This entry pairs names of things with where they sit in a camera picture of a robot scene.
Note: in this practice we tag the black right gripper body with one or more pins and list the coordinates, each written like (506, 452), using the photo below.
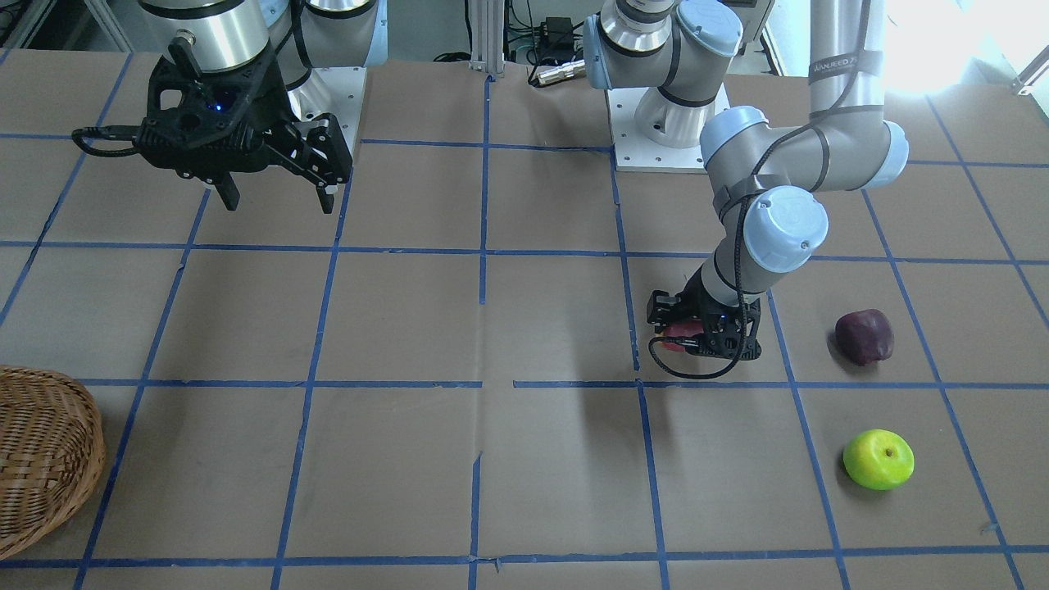
(277, 105)

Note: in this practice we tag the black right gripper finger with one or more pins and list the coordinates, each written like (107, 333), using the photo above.
(226, 186)
(326, 194)

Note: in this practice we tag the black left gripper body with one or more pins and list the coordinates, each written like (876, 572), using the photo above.
(691, 309)

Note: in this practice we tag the red apple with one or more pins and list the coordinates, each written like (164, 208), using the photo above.
(691, 328)

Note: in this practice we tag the dark purple apple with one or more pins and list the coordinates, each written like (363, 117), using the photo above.
(864, 337)

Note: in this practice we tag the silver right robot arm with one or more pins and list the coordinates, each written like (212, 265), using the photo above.
(304, 34)

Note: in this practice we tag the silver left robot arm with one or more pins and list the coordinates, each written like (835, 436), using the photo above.
(764, 178)

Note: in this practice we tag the wicker basket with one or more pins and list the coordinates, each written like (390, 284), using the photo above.
(52, 453)

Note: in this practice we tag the green apple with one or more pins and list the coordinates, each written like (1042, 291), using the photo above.
(878, 460)

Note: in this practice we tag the black power adapter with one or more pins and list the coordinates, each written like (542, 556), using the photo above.
(556, 34)

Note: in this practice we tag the silver metal connector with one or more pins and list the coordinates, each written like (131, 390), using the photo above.
(542, 79)

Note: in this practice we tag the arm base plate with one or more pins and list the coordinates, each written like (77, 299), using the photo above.
(339, 91)
(639, 147)

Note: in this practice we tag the aluminium frame post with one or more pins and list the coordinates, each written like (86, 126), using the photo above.
(487, 24)

